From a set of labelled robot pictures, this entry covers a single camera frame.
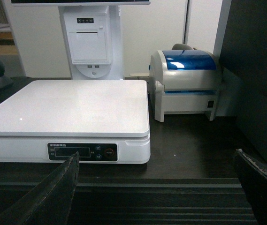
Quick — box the white blue label printer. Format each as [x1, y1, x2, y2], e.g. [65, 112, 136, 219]
[149, 50, 221, 122]

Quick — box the dark checkout counter cabinet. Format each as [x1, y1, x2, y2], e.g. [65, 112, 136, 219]
[68, 0, 267, 225]

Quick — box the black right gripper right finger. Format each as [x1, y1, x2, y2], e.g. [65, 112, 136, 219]
[233, 149, 267, 225]

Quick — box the grey office chair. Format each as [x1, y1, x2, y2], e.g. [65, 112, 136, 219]
[172, 44, 195, 50]

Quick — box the white checkout scale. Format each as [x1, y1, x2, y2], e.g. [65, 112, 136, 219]
[0, 80, 151, 164]

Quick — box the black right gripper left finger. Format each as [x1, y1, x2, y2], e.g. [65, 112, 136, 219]
[0, 152, 79, 225]

